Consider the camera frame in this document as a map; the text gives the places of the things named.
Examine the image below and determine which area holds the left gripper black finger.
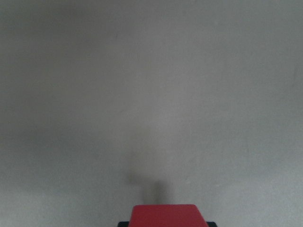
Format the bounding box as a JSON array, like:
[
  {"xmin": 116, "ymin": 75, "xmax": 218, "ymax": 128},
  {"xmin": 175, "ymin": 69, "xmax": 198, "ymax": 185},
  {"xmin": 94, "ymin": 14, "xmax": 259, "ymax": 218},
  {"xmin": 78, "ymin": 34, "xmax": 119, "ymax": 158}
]
[{"xmin": 118, "ymin": 221, "xmax": 129, "ymax": 227}]

